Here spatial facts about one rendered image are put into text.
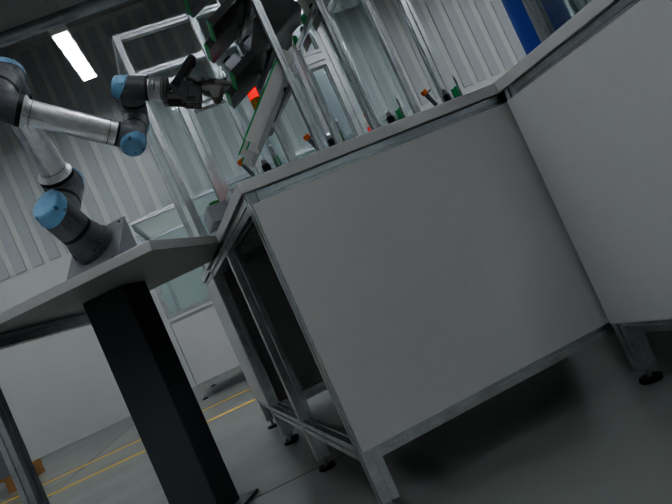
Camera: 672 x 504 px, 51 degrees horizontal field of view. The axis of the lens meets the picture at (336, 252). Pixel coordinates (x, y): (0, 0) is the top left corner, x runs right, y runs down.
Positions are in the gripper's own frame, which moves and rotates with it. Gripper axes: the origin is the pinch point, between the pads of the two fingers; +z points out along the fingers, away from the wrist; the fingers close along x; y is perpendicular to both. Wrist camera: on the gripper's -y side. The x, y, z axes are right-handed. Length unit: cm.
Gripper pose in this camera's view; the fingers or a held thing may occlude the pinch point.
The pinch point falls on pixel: (229, 84)
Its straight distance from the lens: 227.6
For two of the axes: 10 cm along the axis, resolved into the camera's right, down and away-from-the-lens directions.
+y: -0.1, 10.0, -0.8
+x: 0.8, -0.8, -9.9
